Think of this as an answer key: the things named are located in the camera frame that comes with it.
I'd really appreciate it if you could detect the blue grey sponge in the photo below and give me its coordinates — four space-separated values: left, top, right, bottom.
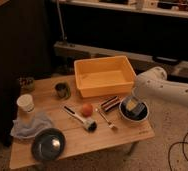
123 96 145 116

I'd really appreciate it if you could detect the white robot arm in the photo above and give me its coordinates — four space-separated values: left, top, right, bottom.
135 66 188 107

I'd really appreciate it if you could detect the purple bowl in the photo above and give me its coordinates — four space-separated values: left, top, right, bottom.
119 96 149 123

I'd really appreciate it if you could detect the striped block toy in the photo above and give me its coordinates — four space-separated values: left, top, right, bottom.
100 96 120 112

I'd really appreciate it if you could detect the yellow plastic bin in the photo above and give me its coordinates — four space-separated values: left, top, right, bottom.
74 56 136 98

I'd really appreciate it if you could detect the metal fork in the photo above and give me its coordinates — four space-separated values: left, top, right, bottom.
95 108 117 130

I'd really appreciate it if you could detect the orange ball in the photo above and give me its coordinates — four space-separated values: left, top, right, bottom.
81 103 93 117

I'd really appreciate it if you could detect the dish brush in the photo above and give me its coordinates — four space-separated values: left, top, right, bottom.
64 106 97 132

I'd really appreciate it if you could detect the wooden folding table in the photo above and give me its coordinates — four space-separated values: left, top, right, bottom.
8 75 156 171

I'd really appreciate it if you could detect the metal can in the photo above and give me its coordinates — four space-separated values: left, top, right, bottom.
55 82 71 99

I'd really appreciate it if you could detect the grey cloth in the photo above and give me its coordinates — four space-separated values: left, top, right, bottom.
10 112 54 139

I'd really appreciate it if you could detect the dark metal plate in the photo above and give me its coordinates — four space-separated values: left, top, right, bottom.
31 128 65 162

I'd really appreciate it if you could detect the small glass jar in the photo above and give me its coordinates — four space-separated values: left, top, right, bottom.
19 77 34 91

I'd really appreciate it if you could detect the white paper cup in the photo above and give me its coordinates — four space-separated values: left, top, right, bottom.
17 94 34 112

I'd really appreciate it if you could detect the black cable on floor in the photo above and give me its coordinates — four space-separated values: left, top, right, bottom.
167 128 188 171

